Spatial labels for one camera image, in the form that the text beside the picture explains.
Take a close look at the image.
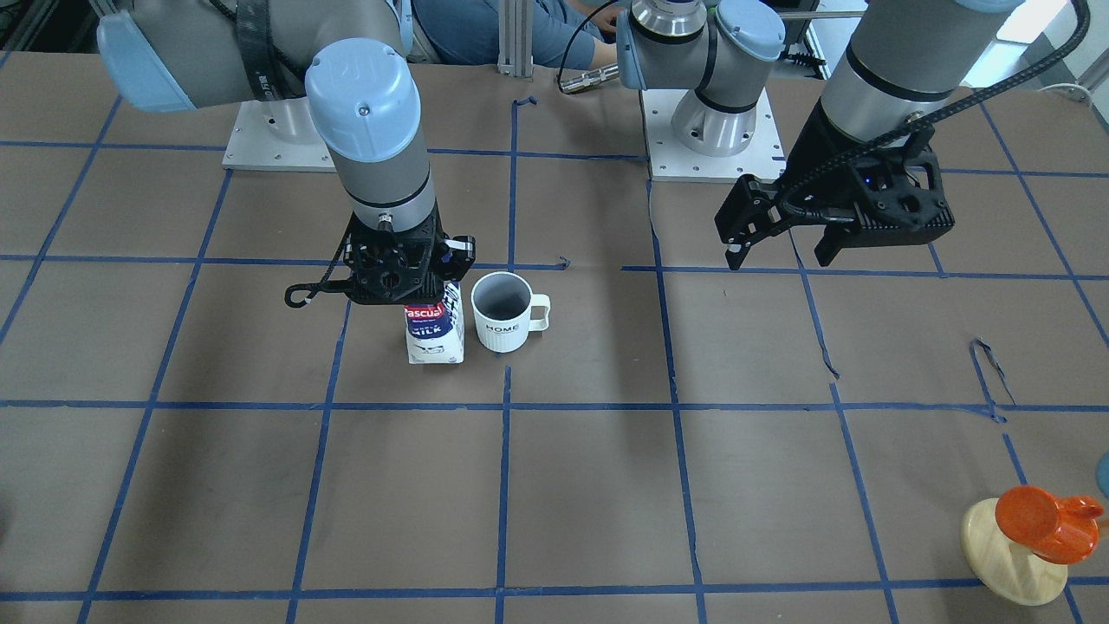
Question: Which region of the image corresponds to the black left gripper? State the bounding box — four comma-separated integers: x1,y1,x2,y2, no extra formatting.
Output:
714,127,955,272

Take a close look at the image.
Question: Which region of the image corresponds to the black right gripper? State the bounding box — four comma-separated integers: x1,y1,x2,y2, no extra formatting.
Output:
336,208,476,305

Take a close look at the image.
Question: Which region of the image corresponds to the blue white milk carton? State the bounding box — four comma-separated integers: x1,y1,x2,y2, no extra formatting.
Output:
404,282,464,365

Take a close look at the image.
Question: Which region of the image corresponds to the white ribbed mug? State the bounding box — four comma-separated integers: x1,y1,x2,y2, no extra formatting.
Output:
470,272,551,352

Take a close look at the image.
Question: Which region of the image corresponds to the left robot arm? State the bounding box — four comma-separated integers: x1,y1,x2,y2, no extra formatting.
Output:
615,1,1017,270

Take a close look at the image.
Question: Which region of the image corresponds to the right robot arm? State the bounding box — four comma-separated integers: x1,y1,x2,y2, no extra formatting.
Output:
96,1,476,309

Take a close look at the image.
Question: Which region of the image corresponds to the person in blue shirt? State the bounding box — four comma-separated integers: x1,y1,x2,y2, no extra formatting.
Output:
413,1,627,70

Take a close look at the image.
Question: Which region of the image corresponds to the blue mug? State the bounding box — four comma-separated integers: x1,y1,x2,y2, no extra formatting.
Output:
1093,452,1109,498

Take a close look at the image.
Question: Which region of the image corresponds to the orange mug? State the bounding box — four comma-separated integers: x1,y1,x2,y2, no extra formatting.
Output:
995,485,1106,565

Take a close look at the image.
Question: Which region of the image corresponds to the wooden mug tree stand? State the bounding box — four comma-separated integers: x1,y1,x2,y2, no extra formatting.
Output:
960,497,1068,607

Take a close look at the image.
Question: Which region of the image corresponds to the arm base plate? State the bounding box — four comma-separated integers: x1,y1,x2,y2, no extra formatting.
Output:
640,88,787,183
223,98,335,172

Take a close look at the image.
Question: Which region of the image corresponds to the aluminium frame post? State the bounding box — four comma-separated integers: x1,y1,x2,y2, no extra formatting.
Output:
496,0,535,81

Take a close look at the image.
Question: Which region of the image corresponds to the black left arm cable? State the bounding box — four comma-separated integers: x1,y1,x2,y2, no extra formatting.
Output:
775,0,1093,218

